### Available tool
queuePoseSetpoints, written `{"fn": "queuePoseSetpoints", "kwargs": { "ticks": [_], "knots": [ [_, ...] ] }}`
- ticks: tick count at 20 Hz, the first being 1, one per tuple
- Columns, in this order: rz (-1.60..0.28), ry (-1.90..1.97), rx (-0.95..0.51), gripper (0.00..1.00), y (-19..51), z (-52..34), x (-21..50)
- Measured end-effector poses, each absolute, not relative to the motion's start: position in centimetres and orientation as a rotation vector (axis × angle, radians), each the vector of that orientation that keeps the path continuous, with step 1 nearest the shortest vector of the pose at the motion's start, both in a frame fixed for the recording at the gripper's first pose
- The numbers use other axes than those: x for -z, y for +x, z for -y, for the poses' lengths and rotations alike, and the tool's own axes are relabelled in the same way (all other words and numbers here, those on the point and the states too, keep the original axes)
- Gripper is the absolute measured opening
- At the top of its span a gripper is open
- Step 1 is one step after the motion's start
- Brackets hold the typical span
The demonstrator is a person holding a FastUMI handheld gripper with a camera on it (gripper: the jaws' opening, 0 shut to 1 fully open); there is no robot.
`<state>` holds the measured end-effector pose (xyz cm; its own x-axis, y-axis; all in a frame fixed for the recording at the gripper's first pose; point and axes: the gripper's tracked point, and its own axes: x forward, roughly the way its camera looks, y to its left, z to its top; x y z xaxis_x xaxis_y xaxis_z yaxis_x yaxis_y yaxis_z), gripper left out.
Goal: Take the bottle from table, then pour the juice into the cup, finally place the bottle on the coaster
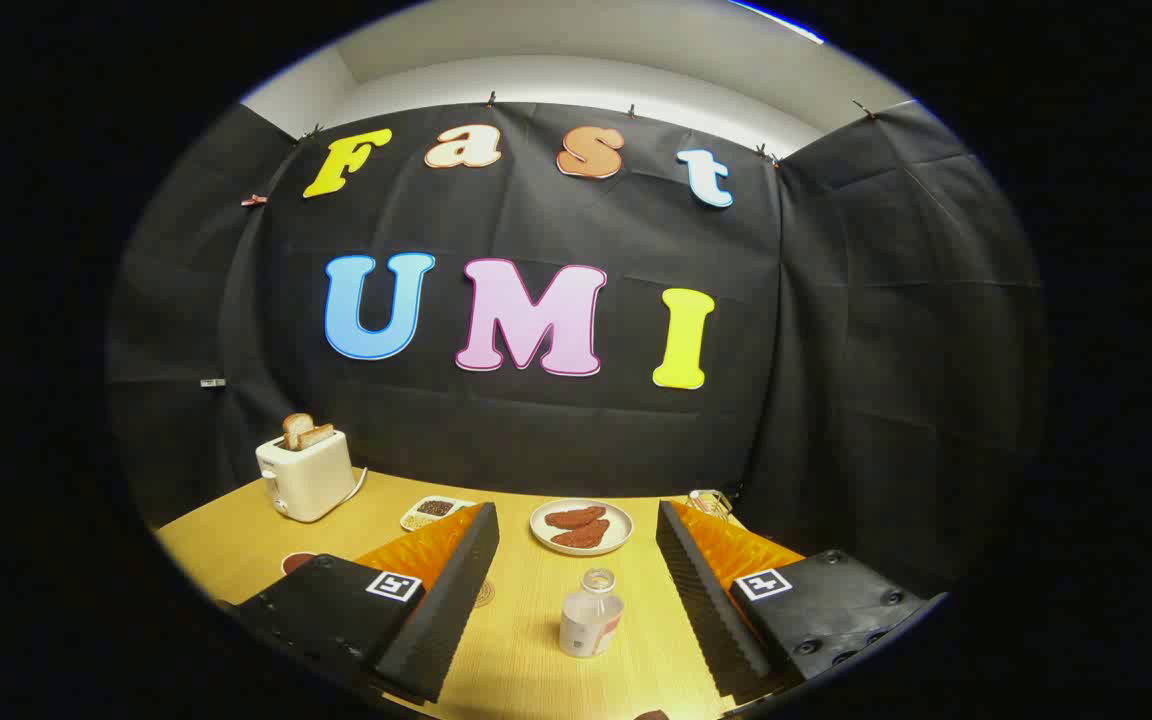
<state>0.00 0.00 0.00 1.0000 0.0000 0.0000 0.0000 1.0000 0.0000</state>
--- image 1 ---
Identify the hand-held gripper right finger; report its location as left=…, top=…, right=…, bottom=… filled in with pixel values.
left=656, top=500, right=947, bottom=706

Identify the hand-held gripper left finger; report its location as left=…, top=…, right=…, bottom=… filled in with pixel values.
left=221, top=502, right=500, bottom=706

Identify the clear plastic juice bottle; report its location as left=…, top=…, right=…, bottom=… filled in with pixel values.
left=559, top=568, right=625, bottom=659

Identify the wooden table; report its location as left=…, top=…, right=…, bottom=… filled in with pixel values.
left=154, top=468, right=807, bottom=720

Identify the white divided bean dish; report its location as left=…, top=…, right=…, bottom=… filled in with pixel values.
left=400, top=496, right=477, bottom=532

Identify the white round plate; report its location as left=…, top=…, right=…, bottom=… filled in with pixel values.
left=529, top=499, right=634, bottom=557

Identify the cream toaster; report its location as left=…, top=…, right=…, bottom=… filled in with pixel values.
left=255, top=430, right=357, bottom=523

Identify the black backdrop cloth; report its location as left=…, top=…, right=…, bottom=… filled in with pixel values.
left=106, top=95, right=1047, bottom=601

